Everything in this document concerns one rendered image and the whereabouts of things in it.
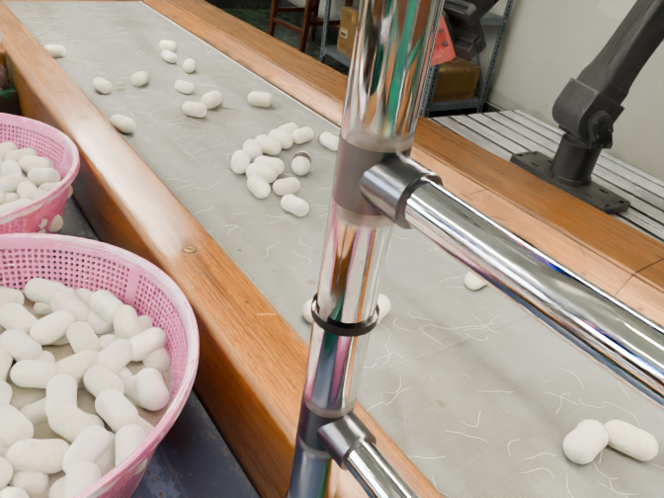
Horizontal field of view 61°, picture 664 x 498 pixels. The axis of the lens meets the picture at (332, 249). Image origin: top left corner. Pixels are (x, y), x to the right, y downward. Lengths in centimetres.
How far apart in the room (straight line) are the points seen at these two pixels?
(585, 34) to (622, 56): 202
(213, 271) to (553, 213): 38
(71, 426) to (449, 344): 28
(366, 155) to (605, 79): 77
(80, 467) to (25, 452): 4
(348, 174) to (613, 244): 48
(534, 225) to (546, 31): 248
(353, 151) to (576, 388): 34
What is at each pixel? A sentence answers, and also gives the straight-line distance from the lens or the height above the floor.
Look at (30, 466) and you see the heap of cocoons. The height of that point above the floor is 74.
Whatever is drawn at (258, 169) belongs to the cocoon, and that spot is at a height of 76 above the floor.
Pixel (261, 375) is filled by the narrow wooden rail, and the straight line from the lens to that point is 37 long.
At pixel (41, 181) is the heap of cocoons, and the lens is 66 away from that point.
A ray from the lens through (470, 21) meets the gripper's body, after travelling 71.
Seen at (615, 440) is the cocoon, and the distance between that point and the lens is 44.
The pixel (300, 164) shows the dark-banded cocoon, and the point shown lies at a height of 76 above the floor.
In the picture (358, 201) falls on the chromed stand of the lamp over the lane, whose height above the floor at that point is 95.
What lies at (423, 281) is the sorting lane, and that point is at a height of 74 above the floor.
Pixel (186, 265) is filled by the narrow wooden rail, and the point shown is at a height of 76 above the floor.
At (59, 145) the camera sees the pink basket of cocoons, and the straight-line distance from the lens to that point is 69.
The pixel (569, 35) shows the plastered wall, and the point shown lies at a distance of 299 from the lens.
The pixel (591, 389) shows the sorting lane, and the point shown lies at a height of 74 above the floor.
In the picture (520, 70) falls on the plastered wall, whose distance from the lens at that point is 317.
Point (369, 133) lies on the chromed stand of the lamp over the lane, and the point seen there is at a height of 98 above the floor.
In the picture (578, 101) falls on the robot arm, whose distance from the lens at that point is 93.
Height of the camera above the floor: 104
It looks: 33 degrees down
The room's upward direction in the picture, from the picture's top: 9 degrees clockwise
